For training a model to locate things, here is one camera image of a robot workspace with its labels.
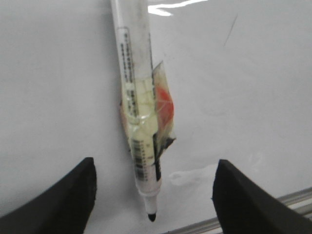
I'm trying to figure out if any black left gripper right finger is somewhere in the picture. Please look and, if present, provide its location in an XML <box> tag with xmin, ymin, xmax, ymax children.
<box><xmin>212</xmin><ymin>159</ymin><xmax>312</xmax><ymax>234</ymax></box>

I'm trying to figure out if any white whiteboard with aluminium frame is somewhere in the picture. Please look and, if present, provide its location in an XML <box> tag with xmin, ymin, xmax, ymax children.
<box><xmin>0</xmin><ymin>0</ymin><xmax>312</xmax><ymax>234</ymax></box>

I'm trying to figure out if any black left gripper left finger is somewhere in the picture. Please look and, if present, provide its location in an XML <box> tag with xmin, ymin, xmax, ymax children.
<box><xmin>0</xmin><ymin>157</ymin><xmax>97</xmax><ymax>234</ymax></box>

